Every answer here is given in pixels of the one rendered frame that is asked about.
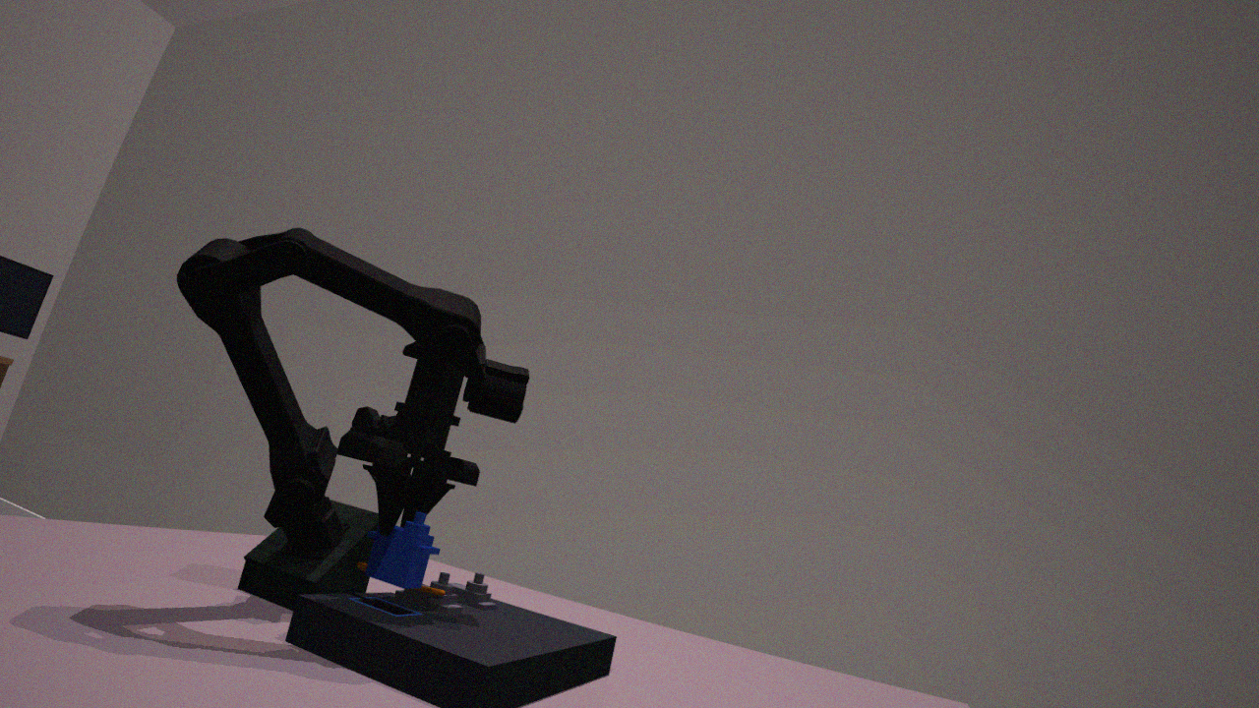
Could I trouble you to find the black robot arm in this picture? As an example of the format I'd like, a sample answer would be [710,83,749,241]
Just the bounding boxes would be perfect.
[178,227,529,561]

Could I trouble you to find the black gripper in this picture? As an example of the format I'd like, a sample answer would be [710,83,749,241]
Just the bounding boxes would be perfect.
[336,396,480,535]

